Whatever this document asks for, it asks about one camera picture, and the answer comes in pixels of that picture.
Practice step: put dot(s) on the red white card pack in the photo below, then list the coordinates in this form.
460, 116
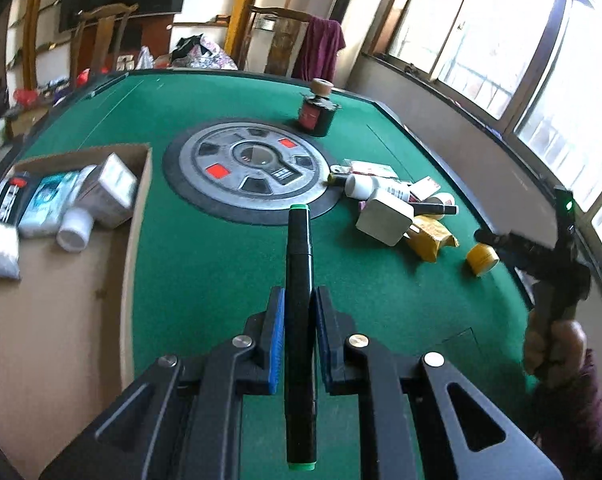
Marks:
371, 168

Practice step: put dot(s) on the white bottle with red label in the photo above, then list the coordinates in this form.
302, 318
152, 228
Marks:
443, 198

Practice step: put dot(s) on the black packet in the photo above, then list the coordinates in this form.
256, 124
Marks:
6, 200

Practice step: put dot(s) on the white power adapter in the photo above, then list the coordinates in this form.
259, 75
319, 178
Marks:
383, 217

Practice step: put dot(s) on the large white bottle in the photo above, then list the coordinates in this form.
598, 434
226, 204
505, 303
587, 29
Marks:
361, 185

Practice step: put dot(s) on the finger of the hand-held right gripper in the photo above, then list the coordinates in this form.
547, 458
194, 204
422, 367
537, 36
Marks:
506, 247

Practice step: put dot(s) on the black yellow tube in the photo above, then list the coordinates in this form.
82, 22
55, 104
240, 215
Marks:
340, 179

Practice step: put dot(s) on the person's right hand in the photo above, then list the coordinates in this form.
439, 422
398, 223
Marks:
570, 342

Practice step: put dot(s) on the window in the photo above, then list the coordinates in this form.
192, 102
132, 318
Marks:
496, 35

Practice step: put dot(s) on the white grey carton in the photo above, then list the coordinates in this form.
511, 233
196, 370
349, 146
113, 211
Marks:
111, 185

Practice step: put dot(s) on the blue white tissue pack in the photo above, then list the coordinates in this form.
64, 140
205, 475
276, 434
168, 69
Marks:
46, 200

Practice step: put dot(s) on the red bag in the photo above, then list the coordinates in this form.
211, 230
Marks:
25, 96

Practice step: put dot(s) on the small white bottle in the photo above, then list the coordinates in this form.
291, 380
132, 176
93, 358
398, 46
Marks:
76, 227

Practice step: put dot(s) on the person's right forearm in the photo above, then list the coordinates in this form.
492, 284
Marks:
581, 410

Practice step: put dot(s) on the floral bag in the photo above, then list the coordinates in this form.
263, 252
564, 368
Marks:
206, 55

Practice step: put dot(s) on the black ink bottle red label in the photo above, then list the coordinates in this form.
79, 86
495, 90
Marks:
316, 115

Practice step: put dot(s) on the white standing air conditioner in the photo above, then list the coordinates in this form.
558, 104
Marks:
376, 10

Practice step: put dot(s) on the brown tape roll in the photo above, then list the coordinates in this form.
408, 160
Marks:
322, 88

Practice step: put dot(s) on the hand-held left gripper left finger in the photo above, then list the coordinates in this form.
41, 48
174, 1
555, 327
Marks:
277, 340

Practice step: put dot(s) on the yellow packet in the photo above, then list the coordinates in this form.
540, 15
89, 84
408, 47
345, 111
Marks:
431, 240

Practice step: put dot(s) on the black marker with green caps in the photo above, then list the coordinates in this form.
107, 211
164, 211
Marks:
301, 270

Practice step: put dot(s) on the purple cloth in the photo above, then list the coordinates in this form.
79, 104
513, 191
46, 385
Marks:
321, 50

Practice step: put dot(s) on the wooden chair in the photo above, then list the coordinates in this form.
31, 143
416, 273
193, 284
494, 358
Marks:
281, 45
103, 35

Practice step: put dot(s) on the cardboard box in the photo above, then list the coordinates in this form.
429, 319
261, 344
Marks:
46, 340

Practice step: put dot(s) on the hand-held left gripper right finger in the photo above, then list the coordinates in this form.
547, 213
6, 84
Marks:
326, 345

